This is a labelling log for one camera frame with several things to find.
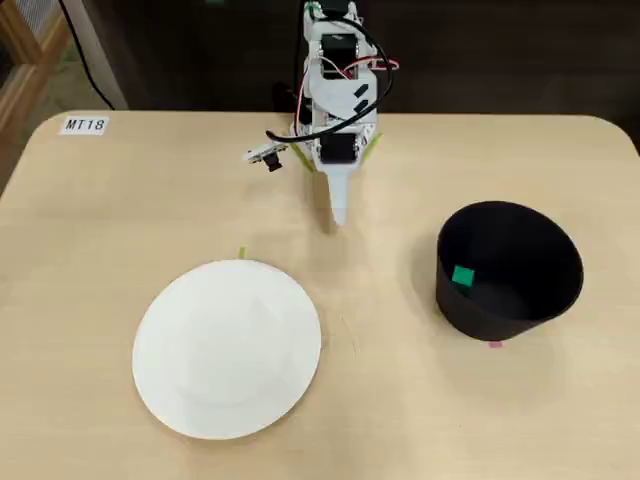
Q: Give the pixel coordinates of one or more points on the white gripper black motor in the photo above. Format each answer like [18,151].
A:
[334,150]

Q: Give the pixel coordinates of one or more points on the green cube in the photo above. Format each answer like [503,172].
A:
[463,276]

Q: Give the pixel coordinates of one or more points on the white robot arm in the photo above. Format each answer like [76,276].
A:
[340,95]

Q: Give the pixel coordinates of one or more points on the black round bin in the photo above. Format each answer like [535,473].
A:
[500,325]

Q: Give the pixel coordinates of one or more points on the long green tape strip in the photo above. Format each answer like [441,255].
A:
[372,147]
[303,157]

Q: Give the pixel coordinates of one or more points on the short green tape piece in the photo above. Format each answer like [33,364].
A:
[243,252]

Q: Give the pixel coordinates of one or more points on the white round plate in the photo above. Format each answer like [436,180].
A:
[225,350]

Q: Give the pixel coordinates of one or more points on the pink tape piece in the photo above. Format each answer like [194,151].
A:
[495,344]

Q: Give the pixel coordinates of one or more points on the white MT18 label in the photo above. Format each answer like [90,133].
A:
[85,125]

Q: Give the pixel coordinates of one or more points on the wooden furniture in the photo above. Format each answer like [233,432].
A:
[30,50]

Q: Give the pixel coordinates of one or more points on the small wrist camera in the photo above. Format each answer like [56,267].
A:
[273,162]

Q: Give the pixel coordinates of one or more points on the white post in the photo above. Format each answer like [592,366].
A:
[100,60]

